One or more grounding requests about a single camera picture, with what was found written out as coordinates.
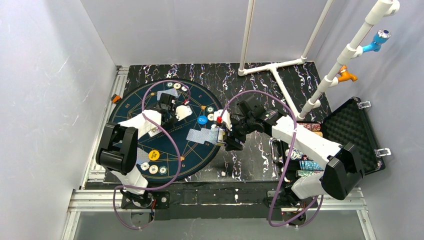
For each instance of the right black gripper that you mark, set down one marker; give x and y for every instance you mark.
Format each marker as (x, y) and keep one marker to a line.
(234, 139)

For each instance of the green chip mat bottom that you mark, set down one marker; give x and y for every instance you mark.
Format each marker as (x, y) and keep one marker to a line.
(163, 170)

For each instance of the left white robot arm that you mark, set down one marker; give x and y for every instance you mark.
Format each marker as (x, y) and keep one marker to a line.
(118, 145)

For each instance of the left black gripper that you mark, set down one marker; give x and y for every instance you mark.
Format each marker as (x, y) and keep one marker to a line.
(168, 118)

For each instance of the white chip mat bottom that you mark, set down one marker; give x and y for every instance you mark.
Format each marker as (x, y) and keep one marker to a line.
(145, 166)

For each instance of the blue backed card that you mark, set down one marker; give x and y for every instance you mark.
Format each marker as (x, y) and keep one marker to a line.
(197, 136)

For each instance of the blue dealer button disc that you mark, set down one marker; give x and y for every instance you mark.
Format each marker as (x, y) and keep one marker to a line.
(202, 120)

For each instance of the orange clip on rail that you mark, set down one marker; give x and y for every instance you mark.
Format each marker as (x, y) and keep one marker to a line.
(115, 98)

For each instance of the yellow chip stack in case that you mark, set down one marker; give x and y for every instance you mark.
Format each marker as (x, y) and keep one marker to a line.
(319, 133)

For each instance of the yellow dealer button disc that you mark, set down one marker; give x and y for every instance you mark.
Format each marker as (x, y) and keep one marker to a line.
(154, 155)

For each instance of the yellow chip mat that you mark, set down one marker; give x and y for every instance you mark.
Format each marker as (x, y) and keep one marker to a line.
(153, 169)
(177, 86)
(211, 117)

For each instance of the red chip stack in case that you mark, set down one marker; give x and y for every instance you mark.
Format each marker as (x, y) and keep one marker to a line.
(314, 127)

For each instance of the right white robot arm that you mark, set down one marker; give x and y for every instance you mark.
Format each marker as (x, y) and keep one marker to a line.
(341, 164)

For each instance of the white chip stack in case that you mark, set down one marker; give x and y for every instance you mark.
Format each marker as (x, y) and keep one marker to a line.
(296, 155)

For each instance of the blue backed card mat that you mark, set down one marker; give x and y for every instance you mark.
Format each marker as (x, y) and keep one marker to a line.
(172, 92)
(142, 157)

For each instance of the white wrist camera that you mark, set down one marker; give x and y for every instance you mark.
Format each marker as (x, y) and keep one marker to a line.
(222, 118)
(182, 112)

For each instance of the aluminium rail frame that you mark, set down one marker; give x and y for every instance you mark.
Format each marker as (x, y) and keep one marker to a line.
(203, 197)

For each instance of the yellow chip mat bottom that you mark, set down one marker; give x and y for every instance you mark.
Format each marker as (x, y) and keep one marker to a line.
(153, 169)

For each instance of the playing card deck box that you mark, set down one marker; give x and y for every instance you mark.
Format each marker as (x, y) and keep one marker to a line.
(221, 137)

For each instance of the round dark blue poker mat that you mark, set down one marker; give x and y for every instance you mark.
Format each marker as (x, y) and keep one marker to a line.
(194, 156)

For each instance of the yellow chip mat top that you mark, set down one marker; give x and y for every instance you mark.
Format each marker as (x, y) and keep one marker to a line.
(177, 86)

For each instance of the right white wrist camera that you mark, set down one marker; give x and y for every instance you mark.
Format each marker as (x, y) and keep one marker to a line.
(222, 118)

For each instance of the jack of hearts card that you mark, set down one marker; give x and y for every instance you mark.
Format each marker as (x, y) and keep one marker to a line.
(154, 132)

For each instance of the blue chip stack in case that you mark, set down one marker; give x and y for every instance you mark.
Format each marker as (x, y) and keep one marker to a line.
(309, 165)

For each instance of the blue backed card mat top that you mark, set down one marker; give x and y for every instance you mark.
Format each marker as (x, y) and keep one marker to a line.
(172, 92)

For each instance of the black poker chip case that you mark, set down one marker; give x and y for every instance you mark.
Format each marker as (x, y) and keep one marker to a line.
(349, 124)

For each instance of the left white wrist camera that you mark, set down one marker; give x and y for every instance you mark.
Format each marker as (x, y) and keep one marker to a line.
(182, 112)

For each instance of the blue backed card mat bottom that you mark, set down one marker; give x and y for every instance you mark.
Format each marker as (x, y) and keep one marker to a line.
(142, 157)

